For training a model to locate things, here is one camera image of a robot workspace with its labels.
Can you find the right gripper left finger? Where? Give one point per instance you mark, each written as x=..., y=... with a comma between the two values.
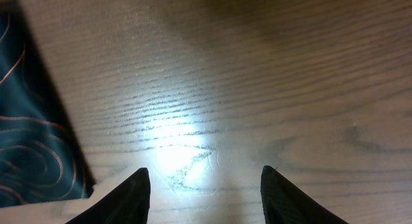
x=128, y=203

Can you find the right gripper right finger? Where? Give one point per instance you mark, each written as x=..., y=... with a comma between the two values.
x=284, y=203

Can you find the black printed cycling jersey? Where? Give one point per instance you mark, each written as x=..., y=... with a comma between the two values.
x=41, y=160

